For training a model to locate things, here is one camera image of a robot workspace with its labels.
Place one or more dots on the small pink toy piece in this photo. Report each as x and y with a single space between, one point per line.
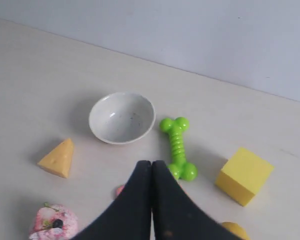
118 190

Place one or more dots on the green rubber bone toy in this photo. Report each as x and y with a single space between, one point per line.
179 167

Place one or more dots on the yellow cheese wedge toy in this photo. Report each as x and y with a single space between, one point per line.
59 161

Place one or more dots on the white speckled ceramic bowl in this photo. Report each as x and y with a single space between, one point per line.
121 118

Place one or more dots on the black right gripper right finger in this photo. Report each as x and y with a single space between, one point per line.
175 215

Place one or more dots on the pink plush donut toy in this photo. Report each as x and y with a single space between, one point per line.
54 222

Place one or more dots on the yellow round object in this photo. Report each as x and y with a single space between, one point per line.
236 229

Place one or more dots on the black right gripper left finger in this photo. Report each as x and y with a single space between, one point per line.
129 216

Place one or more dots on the yellow foam cube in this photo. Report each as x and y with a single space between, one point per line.
243 175

